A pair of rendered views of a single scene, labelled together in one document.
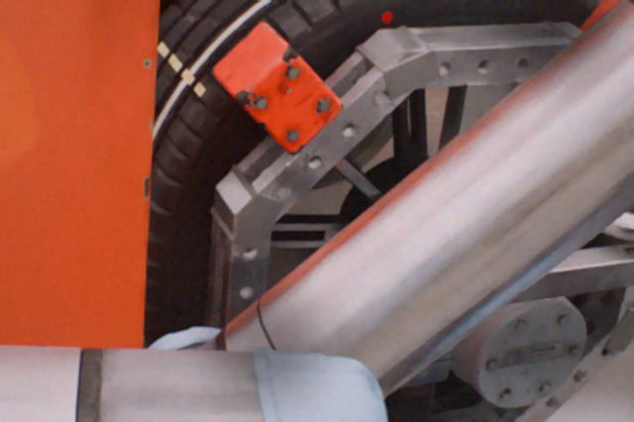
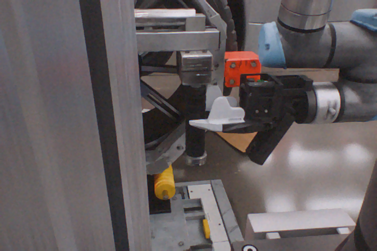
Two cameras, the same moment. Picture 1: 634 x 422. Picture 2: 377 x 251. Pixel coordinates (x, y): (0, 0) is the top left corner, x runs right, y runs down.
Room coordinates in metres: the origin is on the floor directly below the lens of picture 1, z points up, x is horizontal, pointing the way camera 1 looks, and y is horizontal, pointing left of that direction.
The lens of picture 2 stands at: (0.55, -0.56, 1.06)
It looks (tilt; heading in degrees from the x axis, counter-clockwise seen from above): 26 degrees down; 18
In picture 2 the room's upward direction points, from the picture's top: straight up
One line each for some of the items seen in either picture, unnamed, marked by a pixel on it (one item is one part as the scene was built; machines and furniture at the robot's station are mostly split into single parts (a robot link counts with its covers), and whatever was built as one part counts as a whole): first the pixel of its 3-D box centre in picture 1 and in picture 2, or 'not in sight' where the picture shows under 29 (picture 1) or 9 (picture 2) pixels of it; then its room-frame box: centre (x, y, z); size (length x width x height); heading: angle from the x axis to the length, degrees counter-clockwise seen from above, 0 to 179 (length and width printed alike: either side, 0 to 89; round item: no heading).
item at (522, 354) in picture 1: (480, 301); not in sight; (1.09, -0.19, 0.85); 0.21 x 0.14 x 0.14; 26
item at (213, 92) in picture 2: not in sight; (211, 101); (1.06, -0.43, 0.85); 0.09 x 0.03 x 0.06; 107
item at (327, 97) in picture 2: not in sight; (316, 103); (1.12, -0.61, 0.85); 0.08 x 0.05 x 0.08; 26
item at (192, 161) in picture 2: not in sight; (195, 122); (1.02, -0.41, 0.83); 0.04 x 0.04 x 0.16
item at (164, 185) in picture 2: not in sight; (162, 167); (1.30, -0.22, 0.51); 0.29 x 0.06 x 0.06; 26
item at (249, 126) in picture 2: not in sight; (243, 122); (1.03, -0.50, 0.83); 0.09 x 0.05 x 0.02; 125
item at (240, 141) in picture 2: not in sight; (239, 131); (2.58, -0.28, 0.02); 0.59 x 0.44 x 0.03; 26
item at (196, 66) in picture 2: not in sight; (193, 62); (1.05, -0.40, 0.93); 0.09 x 0.05 x 0.05; 26
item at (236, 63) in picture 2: not in sight; (238, 69); (1.30, -0.44, 0.85); 0.09 x 0.08 x 0.07; 116
